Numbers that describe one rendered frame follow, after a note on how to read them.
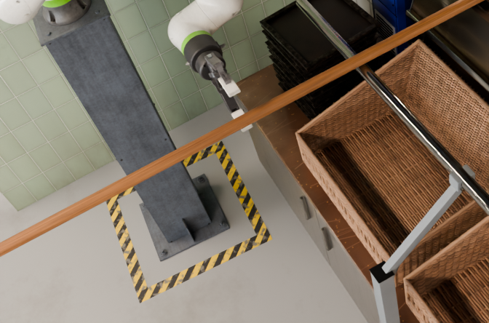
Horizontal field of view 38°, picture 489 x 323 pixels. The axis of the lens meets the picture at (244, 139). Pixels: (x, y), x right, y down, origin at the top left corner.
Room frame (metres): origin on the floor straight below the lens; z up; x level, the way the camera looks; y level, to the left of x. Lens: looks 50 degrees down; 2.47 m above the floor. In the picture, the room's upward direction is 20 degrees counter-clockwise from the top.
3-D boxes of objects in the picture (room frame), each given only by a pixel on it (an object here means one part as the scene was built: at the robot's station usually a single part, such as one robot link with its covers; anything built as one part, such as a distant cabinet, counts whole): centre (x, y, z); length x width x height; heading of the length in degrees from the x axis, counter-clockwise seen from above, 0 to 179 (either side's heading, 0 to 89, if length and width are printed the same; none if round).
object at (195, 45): (1.40, 0.02, 1.19); 0.12 x 0.06 x 0.09; 99
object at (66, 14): (1.84, 0.37, 1.23); 0.26 x 0.15 x 0.06; 6
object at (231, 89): (1.20, -0.01, 1.25); 0.07 x 0.03 x 0.01; 9
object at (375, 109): (1.19, -0.44, 0.72); 0.56 x 0.49 x 0.28; 10
